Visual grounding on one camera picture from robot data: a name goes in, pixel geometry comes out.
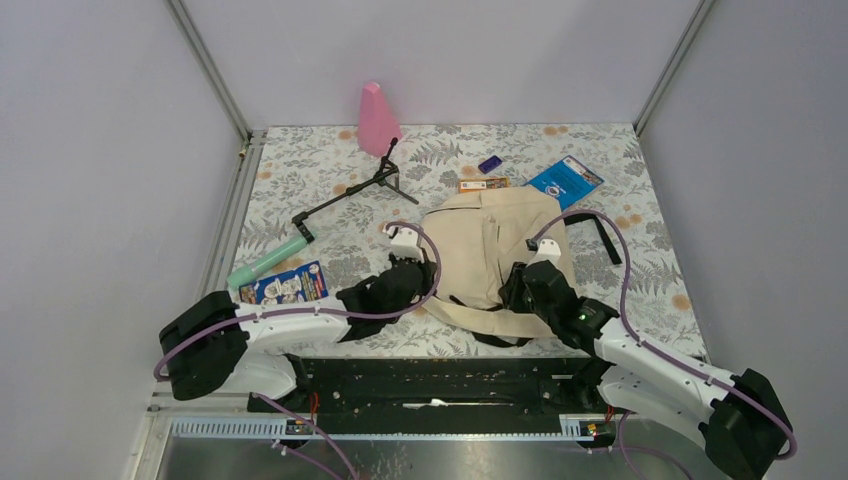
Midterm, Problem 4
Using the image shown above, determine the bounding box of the beige canvas backpack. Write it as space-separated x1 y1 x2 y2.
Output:
417 185 624 349

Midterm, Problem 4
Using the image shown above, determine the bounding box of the blue booklet right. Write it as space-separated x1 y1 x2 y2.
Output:
526 155 604 210

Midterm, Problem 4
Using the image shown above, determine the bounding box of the black compass tool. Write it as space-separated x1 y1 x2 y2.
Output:
291 137 420 244

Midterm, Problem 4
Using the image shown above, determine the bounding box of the pink cone-shaped object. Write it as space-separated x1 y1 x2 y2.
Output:
357 82 403 157

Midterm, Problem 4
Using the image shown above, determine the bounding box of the green tube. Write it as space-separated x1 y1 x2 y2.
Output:
226 236 310 289

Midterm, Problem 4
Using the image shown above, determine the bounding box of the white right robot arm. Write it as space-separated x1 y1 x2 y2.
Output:
502 211 798 479

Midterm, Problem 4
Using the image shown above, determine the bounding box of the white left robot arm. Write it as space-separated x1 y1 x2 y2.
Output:
153 221 442 411

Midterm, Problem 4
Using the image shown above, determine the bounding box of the blue picture book left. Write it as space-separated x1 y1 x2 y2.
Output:
238 261 328 305

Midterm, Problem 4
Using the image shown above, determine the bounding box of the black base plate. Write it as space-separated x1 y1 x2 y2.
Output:
247 357 648 437

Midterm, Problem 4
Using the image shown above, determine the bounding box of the small purple box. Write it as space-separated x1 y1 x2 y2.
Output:
478 155 503 174

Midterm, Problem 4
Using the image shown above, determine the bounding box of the orange booklet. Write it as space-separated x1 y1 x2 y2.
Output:
458 177 510 193

